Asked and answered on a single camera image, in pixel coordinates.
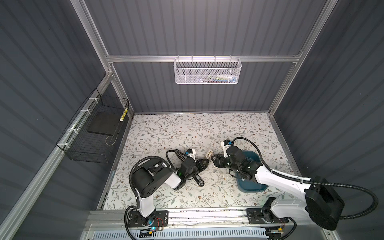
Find yellow marker in basket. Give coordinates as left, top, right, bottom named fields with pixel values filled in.
left=120, top=108, right=128, bottom=122

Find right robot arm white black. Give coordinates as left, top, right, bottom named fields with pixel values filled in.
left=211, top=145, right=345, bottom=231

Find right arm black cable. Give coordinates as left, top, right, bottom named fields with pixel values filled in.
left=231, top=136, right=379, bottom=221

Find black pad in basket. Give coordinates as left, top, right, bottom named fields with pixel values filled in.
left=87, top=112, right=123, bottom=136

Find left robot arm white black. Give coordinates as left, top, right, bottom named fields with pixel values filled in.
left=129, top=153, right=209, bottom=219

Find aluminium corner post left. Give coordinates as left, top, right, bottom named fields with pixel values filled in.
left=70, top=0, right=134, bottom=117

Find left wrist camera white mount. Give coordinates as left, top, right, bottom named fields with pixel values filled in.
left=185, top=149, right=196, bottom=161

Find aluminium corner post right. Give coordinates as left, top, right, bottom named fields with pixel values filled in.
left=269, top=0, right=338, bottom=116

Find pens in white basket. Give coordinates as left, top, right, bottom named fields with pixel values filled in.
left=193, top=75, right=239, bottom=84

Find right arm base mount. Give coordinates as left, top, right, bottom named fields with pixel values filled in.
left=246, top=208, right=289, bottom=225

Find beige mini stapler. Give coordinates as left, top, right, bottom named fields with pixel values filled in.
left=205, top=151, right=213, bottom=160

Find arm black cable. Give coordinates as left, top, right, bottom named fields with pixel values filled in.
left=123, top=149, right=187, bottom=240
left=231, top=136, right=379, bottom=221

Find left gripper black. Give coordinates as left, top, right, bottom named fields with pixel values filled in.
left=184, top=158, right=209, bottom=183

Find teal plastic tray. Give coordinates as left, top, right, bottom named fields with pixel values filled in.
left=233, top=150, right=269, bottom=193

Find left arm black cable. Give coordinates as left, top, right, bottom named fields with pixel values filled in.
left=123, top=149, right=187, bottom=240

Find white wire mesh basket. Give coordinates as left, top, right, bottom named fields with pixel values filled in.
left=173, top=60, right=242, bottom=85

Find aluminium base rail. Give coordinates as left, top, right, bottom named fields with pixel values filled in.
left=83, top=205, right=319, bottom=230

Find white slotted cable duct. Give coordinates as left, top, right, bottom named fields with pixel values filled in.
left=91, top=227, right=268, bottom=240

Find aluminium horizontal back rail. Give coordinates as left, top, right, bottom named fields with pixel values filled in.
left=106, top=55, right=301, bottom=63

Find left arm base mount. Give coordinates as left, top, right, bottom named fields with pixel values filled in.
left=126, top=210, right=169, bottom=228

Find black long stapler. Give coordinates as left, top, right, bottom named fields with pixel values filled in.
left=175, top=150, right=205, bottom=190

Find black wire basket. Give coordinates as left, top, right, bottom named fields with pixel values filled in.
left=57, top=90, right=130, bottom=164

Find aluminium corner post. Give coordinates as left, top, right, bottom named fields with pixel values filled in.
left=269, top=0, right=338, bottom=116
left=70, top=0, right=134, bottom=117

